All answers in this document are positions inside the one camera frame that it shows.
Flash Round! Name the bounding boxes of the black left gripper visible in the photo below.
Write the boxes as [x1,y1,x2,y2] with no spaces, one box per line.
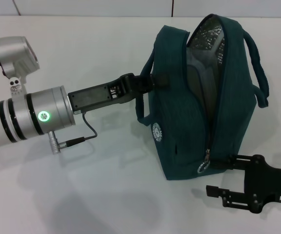
[67,72,169,115]

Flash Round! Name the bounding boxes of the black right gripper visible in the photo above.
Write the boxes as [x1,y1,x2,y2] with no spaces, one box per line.
[205,154,281,215]

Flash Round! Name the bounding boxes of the dark teal lunch bag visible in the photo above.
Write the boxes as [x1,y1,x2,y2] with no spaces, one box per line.
[135,14,270,181]

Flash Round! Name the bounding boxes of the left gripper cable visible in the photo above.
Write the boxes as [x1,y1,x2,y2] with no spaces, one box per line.
[48,112,98,155]

